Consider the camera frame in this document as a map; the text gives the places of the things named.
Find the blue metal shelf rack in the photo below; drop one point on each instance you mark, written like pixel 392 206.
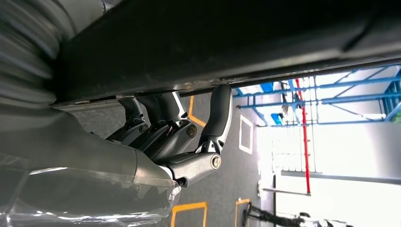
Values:
pixel 344 100

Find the red barrier belt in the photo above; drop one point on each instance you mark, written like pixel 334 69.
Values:
pixel 304 141

